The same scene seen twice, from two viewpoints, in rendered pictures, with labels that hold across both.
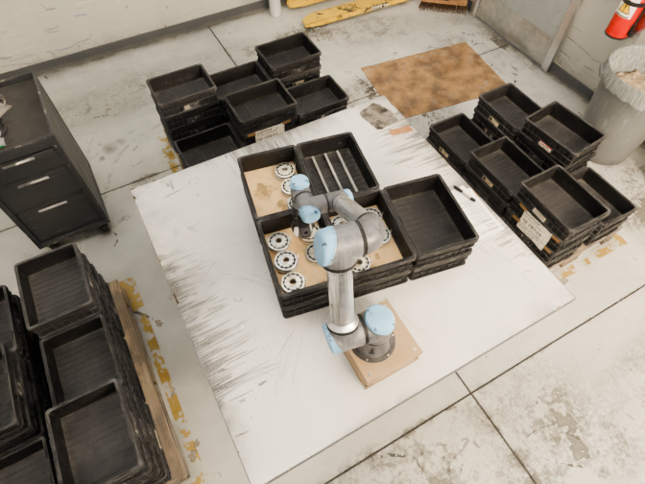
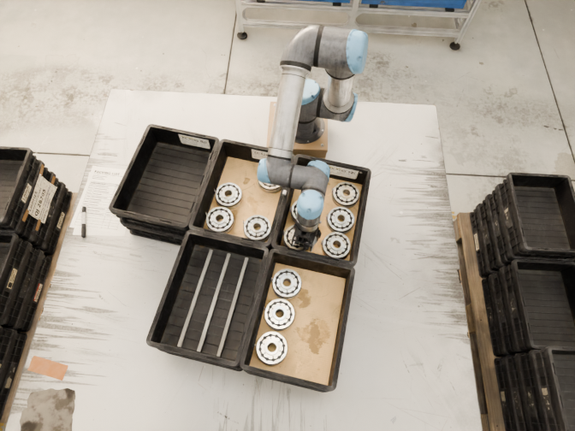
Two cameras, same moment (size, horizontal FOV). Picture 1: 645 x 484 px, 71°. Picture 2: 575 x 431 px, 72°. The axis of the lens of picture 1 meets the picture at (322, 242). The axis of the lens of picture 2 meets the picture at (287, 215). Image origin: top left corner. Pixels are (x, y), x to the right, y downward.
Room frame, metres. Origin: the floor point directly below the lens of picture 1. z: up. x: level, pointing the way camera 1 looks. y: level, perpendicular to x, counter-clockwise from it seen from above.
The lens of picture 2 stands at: (1.67, 0.30, 2.22)
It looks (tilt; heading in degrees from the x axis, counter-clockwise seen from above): 65 degrees down; 210
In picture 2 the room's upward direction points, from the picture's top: 3 degrees clockwise
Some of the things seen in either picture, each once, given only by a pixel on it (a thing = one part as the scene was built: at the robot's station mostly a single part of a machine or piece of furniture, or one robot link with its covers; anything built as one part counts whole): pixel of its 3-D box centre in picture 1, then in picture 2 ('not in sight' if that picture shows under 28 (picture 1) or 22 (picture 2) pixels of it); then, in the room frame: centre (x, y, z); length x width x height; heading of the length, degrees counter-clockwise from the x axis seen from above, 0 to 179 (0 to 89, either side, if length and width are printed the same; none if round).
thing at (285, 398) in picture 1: (334, 274); (263, 274); (1.23, -0.07, 0.35); 1.60 x 1.60 x 0.70; 29
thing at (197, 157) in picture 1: (212, 157); not in sight; (2.20, 0.76, 0.26); 0.40 x 0.30 x 0.23; 119
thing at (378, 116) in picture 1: (377, 114); (46, 422); (2.13, -0.33, 0.71); 0.22 x 0.19 x 0.01; 29
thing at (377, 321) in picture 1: (376, 324); (305, 99); (0.68, -0.20, 0.97); 0.13 x 0.12 x 0.14; 109
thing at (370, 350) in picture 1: (373, 335); (303, 118); (0.68, -0.21, 0.85); 0.15 x 0.15 x 0.10
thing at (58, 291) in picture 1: (73, 302); (560, 403); (1.03, 1.31, 0.37); 0.40 x 0.30 x 0.45; 29
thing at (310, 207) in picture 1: (311, 206); (311, 179); (1.09, 0.04, 1.15); 0.11 x 0.11 x 0.08; 19
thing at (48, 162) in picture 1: (41, 171); not in sight; (1.89, 1.73, 0.45); 0.60 x 0.45 x 0.90; 29
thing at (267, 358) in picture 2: (284, 170); (271, 347); (1.54, 0.19, 0.86); 0.10 x 0.10 x 0.01
